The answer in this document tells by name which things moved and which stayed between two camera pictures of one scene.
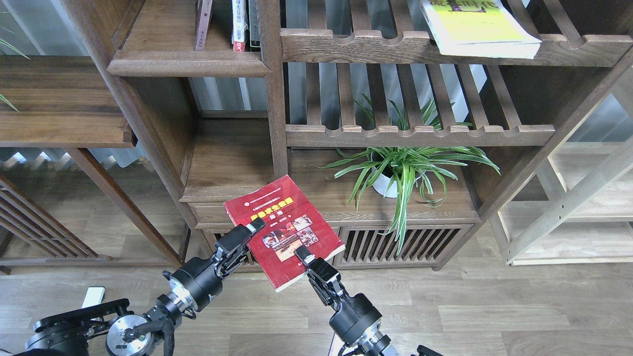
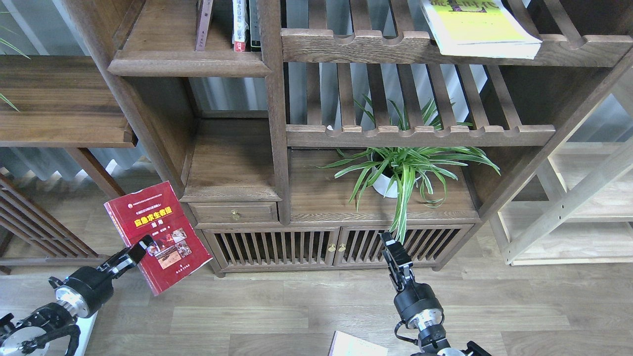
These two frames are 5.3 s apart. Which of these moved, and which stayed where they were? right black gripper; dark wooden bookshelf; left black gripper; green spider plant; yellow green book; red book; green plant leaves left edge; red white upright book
Moved: right black gripper; red book; left black gripper
Stayed: yellow green book; dark wooden bookshelf; red white upright book; green plant leaves left edge; green spider plant
